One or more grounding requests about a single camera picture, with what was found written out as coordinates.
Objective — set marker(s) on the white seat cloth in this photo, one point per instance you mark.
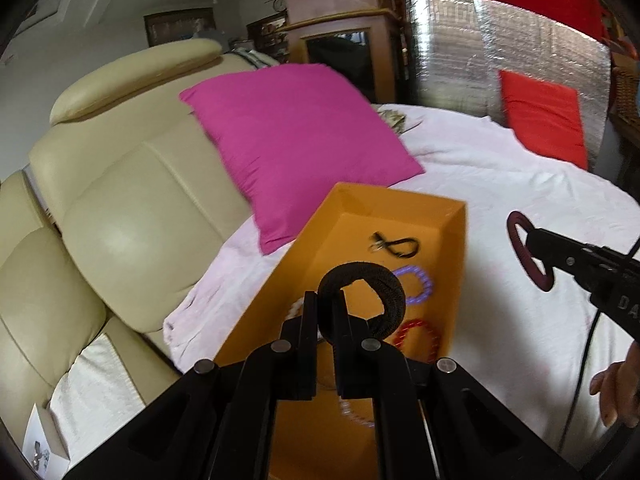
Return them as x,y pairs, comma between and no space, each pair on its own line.
95,390

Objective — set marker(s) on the wicker chair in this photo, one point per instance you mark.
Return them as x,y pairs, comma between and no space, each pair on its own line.
625,90

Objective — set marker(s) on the person's right hand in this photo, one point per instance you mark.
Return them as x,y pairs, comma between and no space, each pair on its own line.
622,390

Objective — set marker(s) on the white paper sheet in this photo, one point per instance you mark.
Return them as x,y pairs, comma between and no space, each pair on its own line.
40,435

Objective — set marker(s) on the round wall clock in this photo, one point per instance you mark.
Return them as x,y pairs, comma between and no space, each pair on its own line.
280,4

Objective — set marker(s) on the red cushion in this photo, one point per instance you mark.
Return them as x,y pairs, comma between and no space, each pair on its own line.
545,120

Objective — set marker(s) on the silver foil mat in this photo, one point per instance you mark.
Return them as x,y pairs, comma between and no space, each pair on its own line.
460,60

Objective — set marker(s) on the cream leather sofa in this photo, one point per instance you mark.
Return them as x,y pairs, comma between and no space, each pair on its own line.
125,185

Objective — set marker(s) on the pale pink blanket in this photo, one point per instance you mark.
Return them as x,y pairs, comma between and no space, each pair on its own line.
500,185

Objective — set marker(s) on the framed wall picture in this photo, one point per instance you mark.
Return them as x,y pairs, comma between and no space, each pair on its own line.
175,27

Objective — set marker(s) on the black fabric scrunchie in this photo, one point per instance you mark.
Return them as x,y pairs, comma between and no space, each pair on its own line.
365,272

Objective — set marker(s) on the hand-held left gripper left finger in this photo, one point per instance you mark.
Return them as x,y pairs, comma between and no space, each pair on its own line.
307,330

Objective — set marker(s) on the magenta pillow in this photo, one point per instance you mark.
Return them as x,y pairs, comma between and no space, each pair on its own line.
300,135

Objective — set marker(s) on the dark display cabinet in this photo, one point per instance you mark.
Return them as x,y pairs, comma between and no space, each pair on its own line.
265,35

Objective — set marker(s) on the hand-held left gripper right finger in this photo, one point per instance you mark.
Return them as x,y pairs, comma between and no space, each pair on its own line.
345,350

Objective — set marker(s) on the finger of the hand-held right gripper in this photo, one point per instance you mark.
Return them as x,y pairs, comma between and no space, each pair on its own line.
560,252

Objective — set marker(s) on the orange box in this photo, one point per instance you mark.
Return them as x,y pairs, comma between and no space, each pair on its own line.
350,210

